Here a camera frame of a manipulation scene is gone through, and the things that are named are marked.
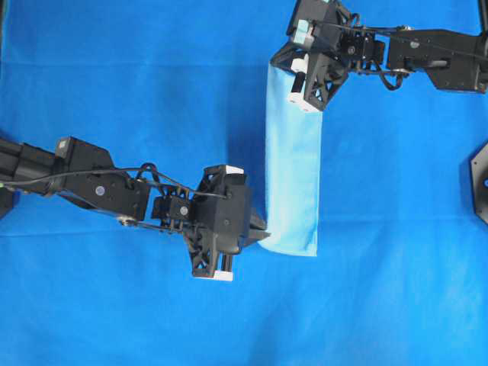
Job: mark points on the light blue towel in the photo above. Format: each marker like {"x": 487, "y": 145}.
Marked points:
{"x": 293, "y": 140}

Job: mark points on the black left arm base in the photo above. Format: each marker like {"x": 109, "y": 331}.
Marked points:
{"x": 8, "y": 200}

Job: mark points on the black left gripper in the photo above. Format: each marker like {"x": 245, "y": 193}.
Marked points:
{"x": 220, "y": 216}

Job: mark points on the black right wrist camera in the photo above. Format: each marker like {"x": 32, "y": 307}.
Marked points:
{"x": 317, "y": 25}

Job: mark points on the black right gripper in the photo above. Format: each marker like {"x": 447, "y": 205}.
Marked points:
{"x": 317, "y": 76}

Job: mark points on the dark blue table cloth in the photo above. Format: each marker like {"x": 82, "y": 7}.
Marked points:
{"x": 401, "y": 272}

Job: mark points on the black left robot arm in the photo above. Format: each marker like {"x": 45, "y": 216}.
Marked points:
{"x": 85, "y": 175}

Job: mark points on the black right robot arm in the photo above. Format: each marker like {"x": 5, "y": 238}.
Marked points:
{"x": 452, "y": 61}

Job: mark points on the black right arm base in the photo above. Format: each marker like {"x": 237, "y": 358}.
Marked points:
{"x": 478, "y": 181}

